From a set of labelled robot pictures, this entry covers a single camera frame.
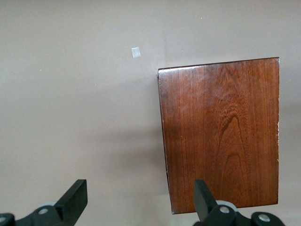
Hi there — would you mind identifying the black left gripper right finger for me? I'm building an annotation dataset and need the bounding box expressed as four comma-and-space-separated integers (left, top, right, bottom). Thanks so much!
192, 179, 285, 226

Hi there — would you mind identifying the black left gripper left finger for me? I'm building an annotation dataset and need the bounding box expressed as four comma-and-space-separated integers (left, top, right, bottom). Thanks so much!
0, 179, 88, 226

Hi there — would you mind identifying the dark brown wooden drawer cabinet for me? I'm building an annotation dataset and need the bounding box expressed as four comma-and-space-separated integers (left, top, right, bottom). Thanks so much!
157, 56, 280, 215

